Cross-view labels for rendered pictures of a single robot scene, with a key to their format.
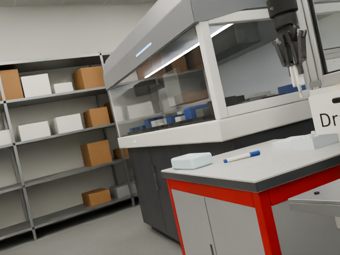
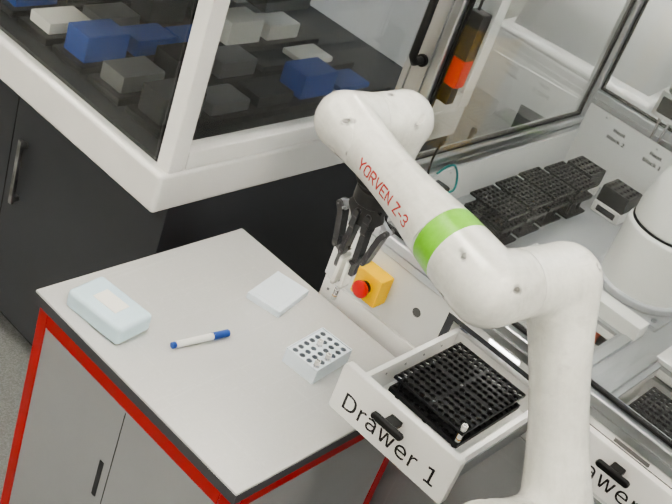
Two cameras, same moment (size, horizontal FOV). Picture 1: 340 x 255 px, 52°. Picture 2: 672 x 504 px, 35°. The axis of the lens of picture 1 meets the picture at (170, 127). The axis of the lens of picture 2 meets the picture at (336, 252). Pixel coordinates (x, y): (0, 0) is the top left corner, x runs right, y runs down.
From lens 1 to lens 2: 136 cm
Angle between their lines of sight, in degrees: 45
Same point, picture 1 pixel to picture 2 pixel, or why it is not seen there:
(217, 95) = (184, 132)
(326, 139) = (332, 366)
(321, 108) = (353, 389)
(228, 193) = (181, 456)
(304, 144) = (302, 369)
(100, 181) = not seen: outside the picture
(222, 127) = (165, 190)
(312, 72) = not seen: hidden behind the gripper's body
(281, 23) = (367, 205)
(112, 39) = not seen: outside the picture
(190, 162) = (117, 335)
